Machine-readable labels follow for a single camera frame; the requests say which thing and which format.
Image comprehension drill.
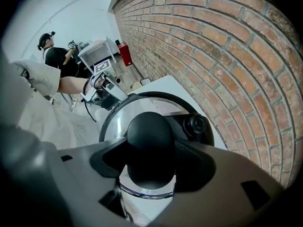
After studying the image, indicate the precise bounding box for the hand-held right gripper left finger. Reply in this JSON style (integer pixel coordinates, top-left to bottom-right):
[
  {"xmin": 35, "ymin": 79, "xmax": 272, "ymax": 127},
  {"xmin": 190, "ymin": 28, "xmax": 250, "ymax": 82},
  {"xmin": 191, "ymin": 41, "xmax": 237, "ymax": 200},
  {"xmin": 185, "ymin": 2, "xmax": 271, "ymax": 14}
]
[{"xmin": 0, "ymin": 124, "xmax": 130, "ymax": 227}]

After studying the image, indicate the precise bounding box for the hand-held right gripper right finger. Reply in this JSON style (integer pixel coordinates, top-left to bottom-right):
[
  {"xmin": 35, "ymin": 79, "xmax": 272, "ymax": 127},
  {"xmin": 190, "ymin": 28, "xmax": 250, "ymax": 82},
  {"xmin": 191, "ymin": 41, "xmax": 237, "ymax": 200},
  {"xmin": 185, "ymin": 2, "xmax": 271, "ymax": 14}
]
[{"xmin": 146, "ymin": 138, "xmax": 288, "ymax": 227}]

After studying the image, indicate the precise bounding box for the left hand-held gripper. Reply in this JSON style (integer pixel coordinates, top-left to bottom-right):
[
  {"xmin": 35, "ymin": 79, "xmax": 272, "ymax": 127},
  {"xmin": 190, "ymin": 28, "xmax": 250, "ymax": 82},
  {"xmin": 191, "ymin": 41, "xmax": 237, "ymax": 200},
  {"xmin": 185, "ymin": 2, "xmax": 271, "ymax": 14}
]
[{"xmin": 80, "ymin": 59, "xmax": 129, "ymax": 111}]

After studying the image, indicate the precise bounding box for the glass pressure cooker lid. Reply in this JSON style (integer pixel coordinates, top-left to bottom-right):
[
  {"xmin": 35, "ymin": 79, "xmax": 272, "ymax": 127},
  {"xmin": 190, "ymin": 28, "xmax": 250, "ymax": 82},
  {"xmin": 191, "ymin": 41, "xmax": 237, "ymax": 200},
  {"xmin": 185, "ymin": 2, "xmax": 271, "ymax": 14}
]
[{"xmin": 98, "ymin": 91, "xmax": 215, "ymax": 199}]

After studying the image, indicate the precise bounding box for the person's left forearm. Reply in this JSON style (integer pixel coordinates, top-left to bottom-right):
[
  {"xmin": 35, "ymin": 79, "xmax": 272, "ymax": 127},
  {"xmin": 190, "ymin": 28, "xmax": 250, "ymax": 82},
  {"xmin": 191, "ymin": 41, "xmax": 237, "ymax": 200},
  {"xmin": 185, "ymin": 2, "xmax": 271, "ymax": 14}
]
[{"xmin": 57, "ymin": 76, "xmax": 92, "ymax": 95}]

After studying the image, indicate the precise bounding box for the cardboard box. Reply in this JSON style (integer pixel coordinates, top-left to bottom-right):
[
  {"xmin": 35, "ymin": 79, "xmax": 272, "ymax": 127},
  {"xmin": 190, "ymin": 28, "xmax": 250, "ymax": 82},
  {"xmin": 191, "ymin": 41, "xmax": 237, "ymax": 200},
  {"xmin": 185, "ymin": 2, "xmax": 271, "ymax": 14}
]
[{"xmin": 130, "ymin": 78, "xmax": 152, "ymax": 91}]

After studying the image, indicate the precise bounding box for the red metal cabinet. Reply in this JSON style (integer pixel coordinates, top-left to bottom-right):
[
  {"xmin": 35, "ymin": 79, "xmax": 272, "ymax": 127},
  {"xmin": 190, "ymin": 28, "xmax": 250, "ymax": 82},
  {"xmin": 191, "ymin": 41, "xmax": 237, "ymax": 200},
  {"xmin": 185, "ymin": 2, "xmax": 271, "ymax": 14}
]
[{"xmin": 117, "ymin": 42, "xmax": 133, "ymax": 67}]

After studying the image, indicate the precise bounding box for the grey metal table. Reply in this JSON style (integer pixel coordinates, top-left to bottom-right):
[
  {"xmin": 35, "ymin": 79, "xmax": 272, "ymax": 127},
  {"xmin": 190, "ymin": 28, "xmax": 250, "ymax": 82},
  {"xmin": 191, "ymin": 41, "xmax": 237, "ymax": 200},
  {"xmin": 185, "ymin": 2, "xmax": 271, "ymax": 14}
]
[{"xmin": 78, "ymin": 36, "xmax": 118, "ymax": 75}]

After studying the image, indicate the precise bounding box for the person's white shirt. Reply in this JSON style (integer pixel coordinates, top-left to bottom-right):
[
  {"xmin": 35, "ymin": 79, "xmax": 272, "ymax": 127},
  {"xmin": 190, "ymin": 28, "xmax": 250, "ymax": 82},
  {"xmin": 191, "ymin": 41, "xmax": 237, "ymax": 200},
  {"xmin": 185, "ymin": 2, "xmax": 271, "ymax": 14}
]
[{"xmin": 9, "ymin": 59, "xmax": 101, "ymax": 151}]

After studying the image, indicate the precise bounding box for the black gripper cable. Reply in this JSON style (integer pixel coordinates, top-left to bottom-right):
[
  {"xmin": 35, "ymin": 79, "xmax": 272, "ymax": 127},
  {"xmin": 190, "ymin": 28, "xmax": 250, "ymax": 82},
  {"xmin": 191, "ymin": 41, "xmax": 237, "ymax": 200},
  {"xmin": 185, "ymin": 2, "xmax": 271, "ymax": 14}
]
[{"xmin": 84, "ymin": 99, "xmax": 98, "ymax": 123}]

